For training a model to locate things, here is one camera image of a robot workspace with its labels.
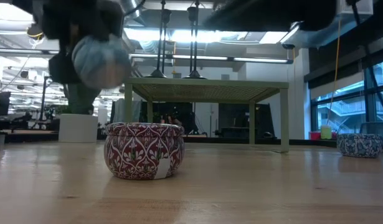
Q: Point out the dark red patterned candle tin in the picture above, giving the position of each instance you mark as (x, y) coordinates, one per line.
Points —
(138, 152)

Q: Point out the red bin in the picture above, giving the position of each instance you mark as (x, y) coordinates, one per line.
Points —
(315, 136)

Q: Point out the long ceiling light tube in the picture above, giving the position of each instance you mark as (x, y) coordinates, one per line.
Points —
(210, 58)

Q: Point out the black aluminium rig frame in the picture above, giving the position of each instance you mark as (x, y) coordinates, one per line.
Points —
(312, 142)

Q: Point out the yellow-green container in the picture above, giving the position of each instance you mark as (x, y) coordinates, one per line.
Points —
(326, 132)

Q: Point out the snake plant in white pot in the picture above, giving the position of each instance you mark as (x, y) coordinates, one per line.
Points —
(77, 129)

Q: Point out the black metal candlestick holder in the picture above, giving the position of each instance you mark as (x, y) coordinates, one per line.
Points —
(194, 75)
(157, 74)

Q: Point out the light blue candle tin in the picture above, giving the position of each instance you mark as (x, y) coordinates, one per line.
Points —
(101, 62)

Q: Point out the gray mesh chair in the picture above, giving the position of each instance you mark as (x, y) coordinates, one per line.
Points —
(375, 128)

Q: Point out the green perforated metal shelf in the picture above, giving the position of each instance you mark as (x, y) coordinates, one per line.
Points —
(210, 81)

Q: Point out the black monitor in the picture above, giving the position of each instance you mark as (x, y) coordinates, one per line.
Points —
(0, 104)

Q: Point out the dark blue patterned candle tin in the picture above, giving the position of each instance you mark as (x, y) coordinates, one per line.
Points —
(359, 146)

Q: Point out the black background panel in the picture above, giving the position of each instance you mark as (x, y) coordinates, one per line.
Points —
(234, 119)
(169, 116)

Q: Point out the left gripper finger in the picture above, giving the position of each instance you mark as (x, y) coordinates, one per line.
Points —
(62, 70)
(110, 18)

